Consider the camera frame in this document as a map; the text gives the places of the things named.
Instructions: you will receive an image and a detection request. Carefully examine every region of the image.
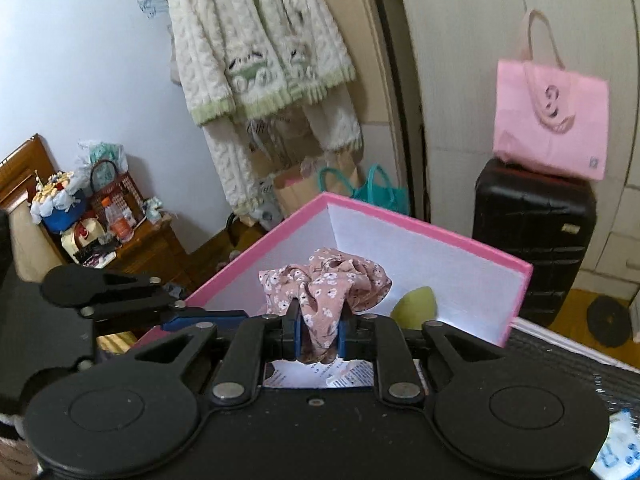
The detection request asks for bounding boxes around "green makeup sponge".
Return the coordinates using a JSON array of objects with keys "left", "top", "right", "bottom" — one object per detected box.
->
[{"left": 390, "top": 286, "right": 437, "bottom": 330}]

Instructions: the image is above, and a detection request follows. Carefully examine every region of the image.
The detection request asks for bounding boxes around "pink floral scrunchie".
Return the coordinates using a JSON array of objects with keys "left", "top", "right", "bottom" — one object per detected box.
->
[{"left": 258, "top": 248, "right": 392, "bottom": 363}]

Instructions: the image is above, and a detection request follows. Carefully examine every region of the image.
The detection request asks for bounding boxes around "pink cardboard shoe box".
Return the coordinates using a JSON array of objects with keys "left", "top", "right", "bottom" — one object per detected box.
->
[{"left": 129, "top": 190, "right": 535, "bottom": 391}]

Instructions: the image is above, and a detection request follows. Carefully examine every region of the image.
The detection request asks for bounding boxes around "blue white wet wipes pack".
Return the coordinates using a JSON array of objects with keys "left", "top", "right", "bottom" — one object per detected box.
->
[{"left": 591, "top": 410, "right": 640, "bottom": 480}]

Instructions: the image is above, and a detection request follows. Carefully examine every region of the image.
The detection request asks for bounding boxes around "printed paper sheet in box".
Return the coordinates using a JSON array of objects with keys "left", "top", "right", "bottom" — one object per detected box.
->
[{"left": 262, "top": 359, "right": 374, "bottom": 389}]

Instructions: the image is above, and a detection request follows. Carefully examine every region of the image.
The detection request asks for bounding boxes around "orange cap bottle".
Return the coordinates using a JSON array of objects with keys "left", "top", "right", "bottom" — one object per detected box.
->
[{"left": 101, "top": 197, "right": 134, "bottom": 244}]

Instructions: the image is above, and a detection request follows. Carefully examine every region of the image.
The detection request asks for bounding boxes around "blue flower bucket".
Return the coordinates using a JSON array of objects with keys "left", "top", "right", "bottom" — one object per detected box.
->
[{"left": 29, "top": 171, "right": 88, "bottom": 233}]

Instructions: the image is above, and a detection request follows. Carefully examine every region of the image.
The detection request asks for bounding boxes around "teal gift bag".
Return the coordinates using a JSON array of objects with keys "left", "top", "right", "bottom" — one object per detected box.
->
[{"left": 318, "top": 165, "right": 410, "bottom": 214}]

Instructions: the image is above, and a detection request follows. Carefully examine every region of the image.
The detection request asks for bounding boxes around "brown paper bag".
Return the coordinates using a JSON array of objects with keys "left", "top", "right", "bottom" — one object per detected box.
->
[{"left": 273, "top": 152, "right": 361, "bottom": 218}]

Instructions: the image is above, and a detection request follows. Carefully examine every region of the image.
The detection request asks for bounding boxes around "black suitcase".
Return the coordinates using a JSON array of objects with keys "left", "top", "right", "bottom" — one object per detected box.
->
[{"left": 472, "top": 158, "right": 597, "bottom": 326}]

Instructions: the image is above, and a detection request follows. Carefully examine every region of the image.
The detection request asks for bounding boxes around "black honeycomb table mat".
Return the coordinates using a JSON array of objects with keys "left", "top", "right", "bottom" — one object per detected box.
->
[{"left": 506, "top": 318, "right": 640, "bottom": 426}]

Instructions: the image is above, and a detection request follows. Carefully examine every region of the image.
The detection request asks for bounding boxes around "pink tote bag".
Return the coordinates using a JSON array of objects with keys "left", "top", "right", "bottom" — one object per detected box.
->
[{"left": 492, "top": 9, "right": 610, "bottom": 181}]

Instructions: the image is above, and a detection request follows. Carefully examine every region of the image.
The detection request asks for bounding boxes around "cream knitted cardigan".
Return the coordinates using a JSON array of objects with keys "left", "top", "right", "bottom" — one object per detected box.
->
[{"left": 167, "top": 0, "right": 362, "bottom": 217}]

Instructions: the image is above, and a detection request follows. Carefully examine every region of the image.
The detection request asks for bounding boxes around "beige wardrobe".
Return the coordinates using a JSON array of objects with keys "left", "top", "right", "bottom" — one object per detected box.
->
[{"left": 299, "top": 0, "right": 640, "bottom": 302}]

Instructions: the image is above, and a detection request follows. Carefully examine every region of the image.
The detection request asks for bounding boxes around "red wire basket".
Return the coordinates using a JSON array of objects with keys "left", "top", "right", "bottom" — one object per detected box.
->
[{"left": 89, "top": 159, "right": 144, "bottom": 226}]

